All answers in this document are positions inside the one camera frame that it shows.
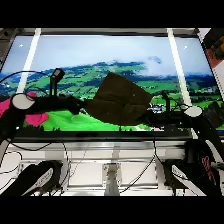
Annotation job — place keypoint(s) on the brown garment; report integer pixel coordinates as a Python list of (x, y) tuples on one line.
[(121, 98)]

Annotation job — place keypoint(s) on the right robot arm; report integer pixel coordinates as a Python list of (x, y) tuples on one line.
[(203, 140)]

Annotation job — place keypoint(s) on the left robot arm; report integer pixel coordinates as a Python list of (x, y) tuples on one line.
[(43, 104)]

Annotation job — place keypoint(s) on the heap of clothes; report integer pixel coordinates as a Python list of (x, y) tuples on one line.
[(215, 43)]

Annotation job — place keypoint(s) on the pink garment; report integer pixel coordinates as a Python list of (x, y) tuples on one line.
[(36, 119)]

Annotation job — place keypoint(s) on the dark grey garment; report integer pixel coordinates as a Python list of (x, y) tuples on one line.
[(215, 114)]

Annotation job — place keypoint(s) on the silver frame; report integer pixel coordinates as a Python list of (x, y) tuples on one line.
[(113, 174)]

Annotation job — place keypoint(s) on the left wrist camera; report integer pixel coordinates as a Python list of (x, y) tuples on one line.
[(57, 75)]

